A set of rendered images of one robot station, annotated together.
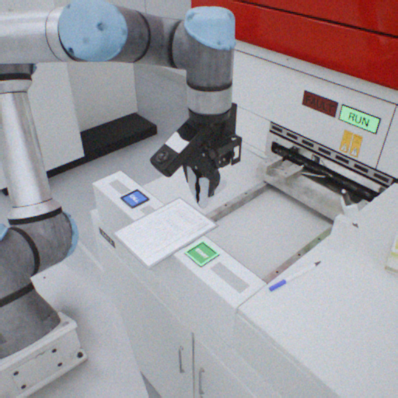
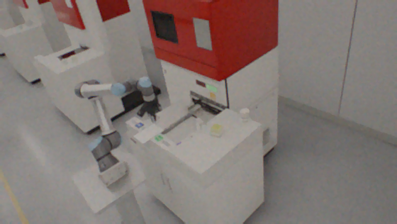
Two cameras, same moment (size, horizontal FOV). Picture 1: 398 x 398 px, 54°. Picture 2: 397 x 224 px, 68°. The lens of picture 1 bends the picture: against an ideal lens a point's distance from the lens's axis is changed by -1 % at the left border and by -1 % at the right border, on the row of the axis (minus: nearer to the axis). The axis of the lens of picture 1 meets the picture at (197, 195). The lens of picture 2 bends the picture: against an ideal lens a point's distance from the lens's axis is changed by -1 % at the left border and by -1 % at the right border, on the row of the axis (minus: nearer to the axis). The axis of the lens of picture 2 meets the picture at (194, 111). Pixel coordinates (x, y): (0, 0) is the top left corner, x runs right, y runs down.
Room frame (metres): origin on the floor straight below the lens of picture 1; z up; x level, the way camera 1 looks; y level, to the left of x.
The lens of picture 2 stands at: (-1.07, -0.43, 2.34)
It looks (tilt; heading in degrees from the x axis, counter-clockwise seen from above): 35 degrees down; 4
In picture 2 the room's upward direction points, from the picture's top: 10 degrees counter-clockwise
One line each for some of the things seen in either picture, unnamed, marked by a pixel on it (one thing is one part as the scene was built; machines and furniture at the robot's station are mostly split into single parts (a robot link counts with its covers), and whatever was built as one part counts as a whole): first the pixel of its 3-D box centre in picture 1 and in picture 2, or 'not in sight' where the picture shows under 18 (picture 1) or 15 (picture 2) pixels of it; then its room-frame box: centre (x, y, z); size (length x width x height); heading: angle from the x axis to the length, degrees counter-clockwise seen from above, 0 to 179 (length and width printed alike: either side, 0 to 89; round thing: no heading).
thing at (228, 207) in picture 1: (235, 203); (177, 122); (0.95, -0.12, 0.84); 0.50 x 0.02 x 0.03; 131
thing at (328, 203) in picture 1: (308, 192); (203, 115); (0.96, -0.34, 0.87); 0.36 x 0.08 x 0.03; 41
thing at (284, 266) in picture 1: (308, 250); not in sight; (0.74, -0.30, 0.84); 0.50 x 0.02 x 0.03; 131
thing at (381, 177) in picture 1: (324, 151); (207, 99); (1.05, -0.39, 0.96); 0.44 x 0.01 x 0.02; 41
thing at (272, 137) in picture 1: (319, 169); (207, 105); (1.05, -0.39, 0.89); 0.44 x 0.02 x 0.10; 41
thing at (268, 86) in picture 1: (284, 113); (193, 86); (1.19, -0.28, 1.02); 0.82 x 0.03 x 0.40; 41
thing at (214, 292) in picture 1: (168, 246); (151, 139); (0.71, 0.07, 0.89); 0.55 x 0.09 x 0.14; 41
